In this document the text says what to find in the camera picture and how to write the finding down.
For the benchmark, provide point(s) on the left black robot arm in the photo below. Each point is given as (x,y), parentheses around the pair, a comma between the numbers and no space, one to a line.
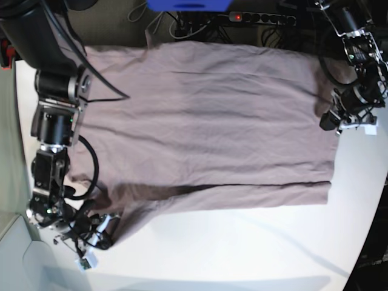
(352,22)

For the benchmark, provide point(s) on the black power strip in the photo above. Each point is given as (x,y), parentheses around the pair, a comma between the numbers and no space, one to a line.
(262,18)

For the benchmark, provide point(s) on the white camera bracket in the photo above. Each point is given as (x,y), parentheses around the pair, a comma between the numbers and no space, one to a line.
(85,257)
(355,123)

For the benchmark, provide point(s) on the red and black clamp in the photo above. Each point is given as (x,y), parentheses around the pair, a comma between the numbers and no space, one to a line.
(7,54)

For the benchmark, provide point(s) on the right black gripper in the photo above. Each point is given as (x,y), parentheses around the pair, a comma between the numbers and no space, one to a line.
(85,229)

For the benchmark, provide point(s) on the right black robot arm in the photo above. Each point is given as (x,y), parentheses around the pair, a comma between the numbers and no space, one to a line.
(40,33)

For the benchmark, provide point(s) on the mauve pink t-shirt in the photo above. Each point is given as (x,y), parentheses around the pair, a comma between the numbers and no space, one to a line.
(207,127)

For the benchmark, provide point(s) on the blue plastic mount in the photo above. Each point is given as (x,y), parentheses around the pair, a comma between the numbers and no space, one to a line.
(189,5)

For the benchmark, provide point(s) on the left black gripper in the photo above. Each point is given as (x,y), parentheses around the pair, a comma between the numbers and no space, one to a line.
(348,105)

